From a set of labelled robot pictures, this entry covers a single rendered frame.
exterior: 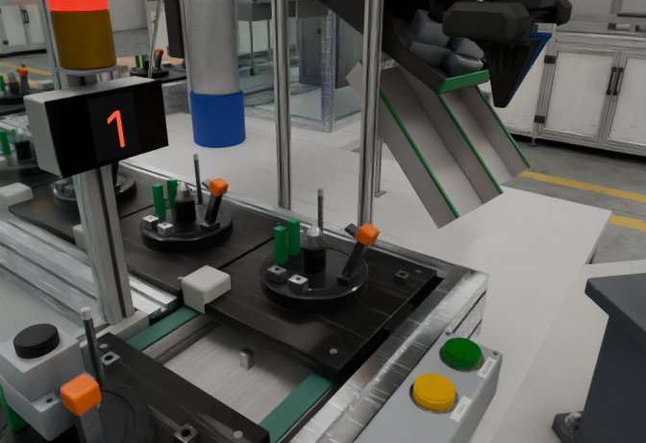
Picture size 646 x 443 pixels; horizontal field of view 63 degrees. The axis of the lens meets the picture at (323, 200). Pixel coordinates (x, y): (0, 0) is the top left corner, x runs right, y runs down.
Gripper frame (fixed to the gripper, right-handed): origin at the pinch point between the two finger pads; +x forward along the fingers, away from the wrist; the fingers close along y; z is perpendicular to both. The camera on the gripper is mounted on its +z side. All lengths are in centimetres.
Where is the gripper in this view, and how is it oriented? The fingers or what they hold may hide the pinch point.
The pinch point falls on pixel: (505, 71)
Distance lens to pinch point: 55.5
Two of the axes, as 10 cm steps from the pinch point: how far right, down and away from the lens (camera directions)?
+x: 0.0, 9.1, 4.1
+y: -5.9, 3.3, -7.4
